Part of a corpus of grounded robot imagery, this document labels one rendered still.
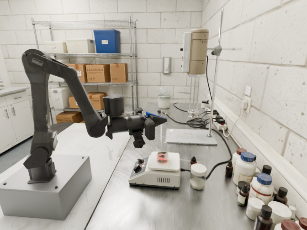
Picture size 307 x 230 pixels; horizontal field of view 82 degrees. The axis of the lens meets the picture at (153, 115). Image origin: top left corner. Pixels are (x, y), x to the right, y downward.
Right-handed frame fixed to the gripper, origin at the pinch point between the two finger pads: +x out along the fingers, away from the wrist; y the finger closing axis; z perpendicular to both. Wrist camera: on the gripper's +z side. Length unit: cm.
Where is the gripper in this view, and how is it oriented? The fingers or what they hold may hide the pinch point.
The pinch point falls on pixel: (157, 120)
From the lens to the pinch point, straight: 65.6
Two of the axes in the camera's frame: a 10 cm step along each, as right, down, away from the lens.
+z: -0.1, 9.5, 3.1
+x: 9.5, -0.8, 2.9
